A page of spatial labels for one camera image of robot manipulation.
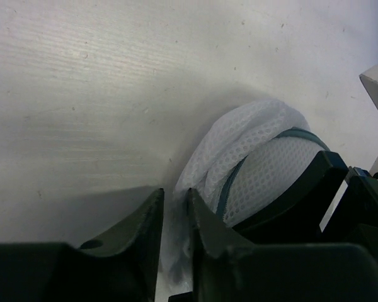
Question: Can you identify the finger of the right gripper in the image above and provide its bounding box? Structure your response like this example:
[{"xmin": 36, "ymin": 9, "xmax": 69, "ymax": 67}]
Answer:
[
  {"xmin": 321, "ymin": 167, "xmax": 378, "ymax": 242},
  {"xmin": 233, "ymin": 151, "xmax": 348, "ymax": 244}
]

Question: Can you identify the white mesh laundry bag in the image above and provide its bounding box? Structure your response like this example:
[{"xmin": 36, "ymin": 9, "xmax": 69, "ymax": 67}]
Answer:
[{"xmin": 161, "ymin": 99, "xmax": 327, "ymax": 294}]

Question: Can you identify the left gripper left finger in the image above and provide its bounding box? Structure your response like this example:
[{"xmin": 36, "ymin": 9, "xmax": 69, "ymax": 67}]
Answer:
[{"xmin": 0, "ymin": 188, "xmax": 164, "ymax": 301}]

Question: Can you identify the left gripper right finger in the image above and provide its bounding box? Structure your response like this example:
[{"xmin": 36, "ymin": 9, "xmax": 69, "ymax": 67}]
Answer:
[{"xmin": 186, "ymin": 189, "xmax": 378, "ymax": 301}]

